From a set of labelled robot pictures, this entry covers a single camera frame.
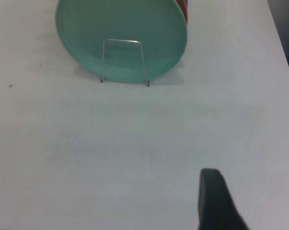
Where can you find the pink plate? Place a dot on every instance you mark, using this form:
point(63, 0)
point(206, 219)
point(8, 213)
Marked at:
point(182, 7)

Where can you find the green plate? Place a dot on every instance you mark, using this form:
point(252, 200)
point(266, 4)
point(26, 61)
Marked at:
point(123, 24)

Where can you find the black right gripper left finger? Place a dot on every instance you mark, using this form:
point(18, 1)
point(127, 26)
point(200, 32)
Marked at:
point(216, 206)

